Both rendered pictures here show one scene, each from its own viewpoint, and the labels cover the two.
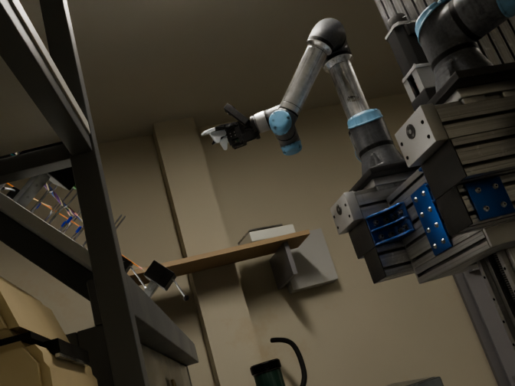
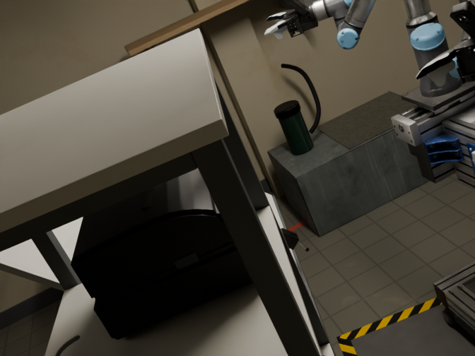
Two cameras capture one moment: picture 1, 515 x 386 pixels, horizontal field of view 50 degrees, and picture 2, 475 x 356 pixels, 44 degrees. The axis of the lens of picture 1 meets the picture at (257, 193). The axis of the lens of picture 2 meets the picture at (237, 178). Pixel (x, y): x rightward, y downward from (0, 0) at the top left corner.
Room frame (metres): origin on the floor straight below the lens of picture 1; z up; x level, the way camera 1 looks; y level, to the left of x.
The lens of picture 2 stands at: (-0.44, 0.02, 2.03)
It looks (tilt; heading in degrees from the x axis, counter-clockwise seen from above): 23 degrees down; 11
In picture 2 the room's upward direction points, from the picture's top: 24 degrees counter-clockwise
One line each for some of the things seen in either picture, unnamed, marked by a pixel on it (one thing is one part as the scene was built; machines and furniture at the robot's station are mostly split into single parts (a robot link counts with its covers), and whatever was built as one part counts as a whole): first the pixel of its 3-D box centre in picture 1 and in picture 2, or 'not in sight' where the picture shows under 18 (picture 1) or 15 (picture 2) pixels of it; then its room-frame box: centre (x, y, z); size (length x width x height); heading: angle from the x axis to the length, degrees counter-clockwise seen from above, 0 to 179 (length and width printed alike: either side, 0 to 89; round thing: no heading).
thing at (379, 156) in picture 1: (381, 161); (438, 75); (1.71, -0.41, 1.21); 0.15 x 0.15 x 0.10
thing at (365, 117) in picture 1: (369, 131); (430, 45); (1.71, -0.41, 1.33); 0.13 x 0.12 x 0.14; 172
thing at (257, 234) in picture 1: (265, 238); not in sight; (3.61, 0.04, 1.56); 0.35 x 0.33 x 0.09; 107
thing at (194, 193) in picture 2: not in sight; (169, 236); (0.50, 0.36, 1.56); 0.30 x 0.23 x 0.19; 99
